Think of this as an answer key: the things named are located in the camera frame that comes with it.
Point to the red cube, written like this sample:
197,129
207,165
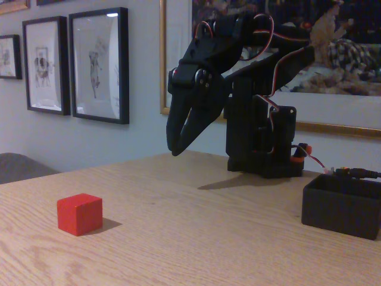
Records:
78,213

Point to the black robot arm with base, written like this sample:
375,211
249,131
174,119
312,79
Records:
247,125

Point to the black box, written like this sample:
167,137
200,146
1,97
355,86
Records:
339,210

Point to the orange and black table clamp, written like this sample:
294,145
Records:
297,158

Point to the large gold-framed painting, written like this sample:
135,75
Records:
336,104

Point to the grey chair back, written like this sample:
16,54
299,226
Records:
21,168

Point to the medium black picture frame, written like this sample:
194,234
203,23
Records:
44,65

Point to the dark frame edge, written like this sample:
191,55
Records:
47,1

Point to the small black picture frame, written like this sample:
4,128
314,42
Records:
18,56

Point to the gold frame corner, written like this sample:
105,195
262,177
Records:
15,6

